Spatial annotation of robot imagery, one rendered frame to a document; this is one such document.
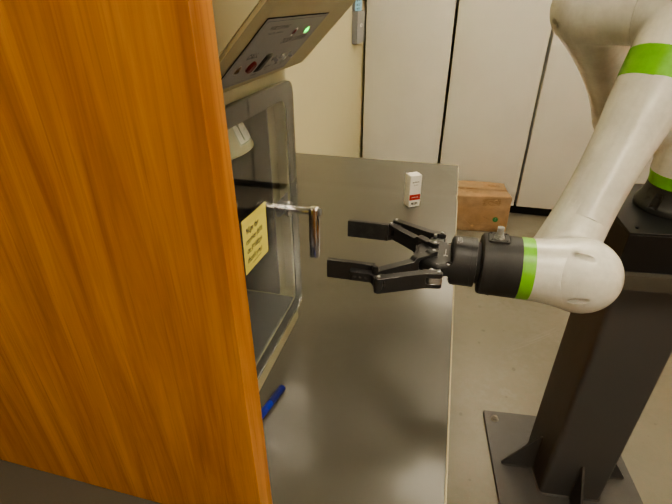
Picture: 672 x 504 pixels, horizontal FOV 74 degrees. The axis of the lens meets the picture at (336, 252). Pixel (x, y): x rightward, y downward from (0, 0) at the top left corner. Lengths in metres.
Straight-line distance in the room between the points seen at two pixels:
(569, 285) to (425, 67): 2.92
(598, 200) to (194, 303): 0.63
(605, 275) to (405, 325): 0.37
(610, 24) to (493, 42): 2.56
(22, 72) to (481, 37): 3.22
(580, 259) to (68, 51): 0.60
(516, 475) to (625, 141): 1.34
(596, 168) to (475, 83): 2.71
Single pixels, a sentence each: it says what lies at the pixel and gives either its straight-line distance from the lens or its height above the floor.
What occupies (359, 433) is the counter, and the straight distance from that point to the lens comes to 0.70.
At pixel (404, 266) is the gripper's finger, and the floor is 1.15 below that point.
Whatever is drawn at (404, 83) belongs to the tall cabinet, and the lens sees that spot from 3.51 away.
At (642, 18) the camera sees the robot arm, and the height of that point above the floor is 1.47.
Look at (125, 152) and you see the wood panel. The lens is 0.36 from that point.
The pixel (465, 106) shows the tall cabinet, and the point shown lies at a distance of 3.52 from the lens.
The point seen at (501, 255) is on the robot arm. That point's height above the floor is 1.18.
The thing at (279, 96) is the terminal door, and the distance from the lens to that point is 0.65.
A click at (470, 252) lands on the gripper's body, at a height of 1.17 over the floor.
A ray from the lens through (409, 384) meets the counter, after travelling 0.77.
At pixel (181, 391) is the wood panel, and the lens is 0.48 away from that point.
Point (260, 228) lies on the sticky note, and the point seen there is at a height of 1.22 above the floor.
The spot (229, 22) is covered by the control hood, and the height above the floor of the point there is 1.48.
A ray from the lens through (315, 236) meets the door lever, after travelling 0.71.
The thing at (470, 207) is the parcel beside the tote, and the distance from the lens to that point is 3.35.
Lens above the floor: 1.49
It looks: 30 degrees down
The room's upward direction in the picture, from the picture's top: straight up
